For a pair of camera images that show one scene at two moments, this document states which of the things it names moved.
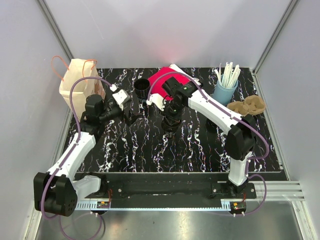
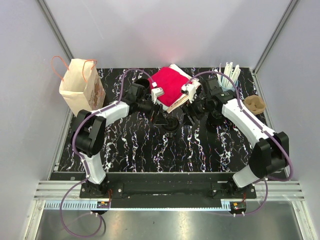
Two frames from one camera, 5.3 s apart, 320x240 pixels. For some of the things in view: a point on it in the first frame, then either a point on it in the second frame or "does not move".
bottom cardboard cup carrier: x=251 y=104 does not move
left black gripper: x=132 y=117 to x=156 y=114
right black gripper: x=178 y=117 to x=191 y=108
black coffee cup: x=141 y=87 does not move
